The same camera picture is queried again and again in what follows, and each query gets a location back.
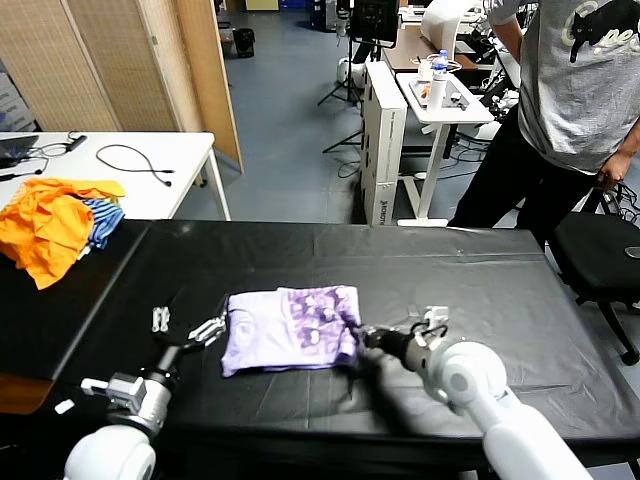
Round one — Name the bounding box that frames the black office chair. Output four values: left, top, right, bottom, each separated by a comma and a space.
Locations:
542, 172, 640, 366

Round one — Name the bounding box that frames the black monitor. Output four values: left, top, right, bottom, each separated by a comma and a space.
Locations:
347, 0, 401, 50

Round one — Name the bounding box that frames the black tripod stand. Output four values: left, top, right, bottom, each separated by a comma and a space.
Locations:
318, 37, 366, 109

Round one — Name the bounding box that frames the wooden folding partition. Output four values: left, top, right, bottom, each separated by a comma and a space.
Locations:
0, 0, 246, 175

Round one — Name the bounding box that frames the small black table cover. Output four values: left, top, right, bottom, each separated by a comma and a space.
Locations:
0, 219, 151, 384

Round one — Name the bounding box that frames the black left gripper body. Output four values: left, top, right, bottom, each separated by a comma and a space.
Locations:
149, 328, 194, 384

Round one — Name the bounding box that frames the white round device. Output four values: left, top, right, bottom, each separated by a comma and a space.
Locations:
334, 57, 369, 87

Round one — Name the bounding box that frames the black laptop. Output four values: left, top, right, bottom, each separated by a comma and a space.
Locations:
0, 134, 40, 169

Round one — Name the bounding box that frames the black trash bin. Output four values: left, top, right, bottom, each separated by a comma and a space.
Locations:
232, 28, 256, 59

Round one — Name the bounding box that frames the white curved machine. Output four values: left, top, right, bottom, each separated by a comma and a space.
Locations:
419, 0, 496, 64

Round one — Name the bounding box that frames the large black table cover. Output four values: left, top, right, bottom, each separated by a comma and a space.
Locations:
47, 219, 640, 474

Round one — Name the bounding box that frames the wooden side table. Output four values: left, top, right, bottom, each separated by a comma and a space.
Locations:
0, 374, 54, 416

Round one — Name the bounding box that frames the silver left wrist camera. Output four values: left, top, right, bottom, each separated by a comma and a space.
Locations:
80, 372, 149, 412

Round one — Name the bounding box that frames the thick black cable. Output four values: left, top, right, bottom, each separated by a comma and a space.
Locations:
94, 144, 175, 189

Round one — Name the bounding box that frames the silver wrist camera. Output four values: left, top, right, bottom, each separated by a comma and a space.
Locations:
409, 305, 450, 341
80, 372, 149, 412

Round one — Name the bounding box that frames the blue striped garment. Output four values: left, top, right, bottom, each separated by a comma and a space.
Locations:
79, 197, 126, 251

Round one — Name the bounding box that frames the lavender t-shirt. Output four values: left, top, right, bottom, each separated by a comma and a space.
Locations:
221, 284, 362, 379

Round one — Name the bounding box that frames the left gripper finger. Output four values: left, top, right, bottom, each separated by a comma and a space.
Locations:
151, 305, 172, 335
187, 310, 230, 347

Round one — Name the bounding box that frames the person in grey t-shirt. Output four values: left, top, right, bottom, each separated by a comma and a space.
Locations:
447, 0, 640, 249

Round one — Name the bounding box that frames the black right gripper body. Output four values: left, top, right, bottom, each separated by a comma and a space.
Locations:
368, 329, 417, 369

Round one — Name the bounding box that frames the orange garment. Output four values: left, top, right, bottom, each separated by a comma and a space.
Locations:
0, 178, 127, 291

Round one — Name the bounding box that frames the thin black cable with adapter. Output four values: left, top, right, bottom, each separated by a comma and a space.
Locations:
24, 132, 89, 176

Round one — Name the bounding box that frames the white table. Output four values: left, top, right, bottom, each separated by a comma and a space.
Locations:
0, 131, 232, 222

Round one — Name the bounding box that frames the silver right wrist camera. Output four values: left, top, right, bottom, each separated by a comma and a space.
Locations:
409, 305, 450, 341

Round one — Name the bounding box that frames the grey tray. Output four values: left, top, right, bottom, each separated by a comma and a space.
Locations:
407, 79, 474, 112

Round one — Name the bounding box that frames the tall white cardboard box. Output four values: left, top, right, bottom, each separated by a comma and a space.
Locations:
359, 60, 409, 227

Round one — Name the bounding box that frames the brown wooden desk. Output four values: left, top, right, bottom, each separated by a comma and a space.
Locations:
382, 27, 496, 76

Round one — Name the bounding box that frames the small white standing desk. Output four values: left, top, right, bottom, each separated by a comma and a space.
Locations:
394, 72, 495, 229

